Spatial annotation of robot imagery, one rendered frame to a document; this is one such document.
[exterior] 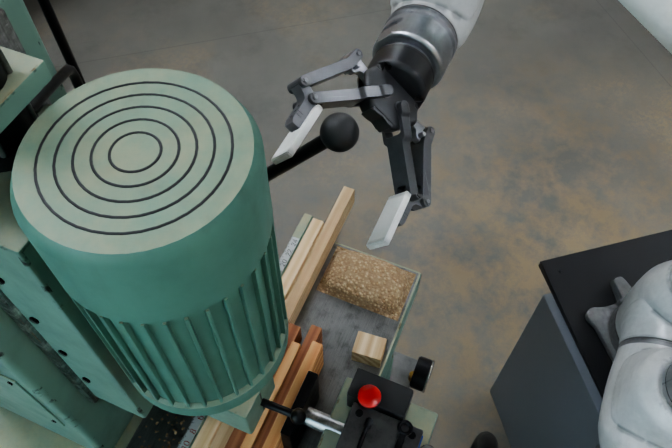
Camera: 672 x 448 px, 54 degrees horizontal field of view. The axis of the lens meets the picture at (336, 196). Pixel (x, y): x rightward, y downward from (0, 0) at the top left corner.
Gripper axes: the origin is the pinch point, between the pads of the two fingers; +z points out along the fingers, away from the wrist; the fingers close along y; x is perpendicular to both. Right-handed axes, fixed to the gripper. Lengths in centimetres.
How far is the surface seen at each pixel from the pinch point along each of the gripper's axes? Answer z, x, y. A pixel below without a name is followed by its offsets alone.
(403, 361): -15, -47, -52
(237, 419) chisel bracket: 17.3, -23.8, -13.9
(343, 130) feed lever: 0.9, 9.1, 6.7
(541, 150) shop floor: -136, -83, -104
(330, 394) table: 5.3, -30.4, -29.0
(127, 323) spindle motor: 22.4, 1.3, 10.8
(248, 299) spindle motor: 15.9, 3.4, 4.2
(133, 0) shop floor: -149, -204, 33
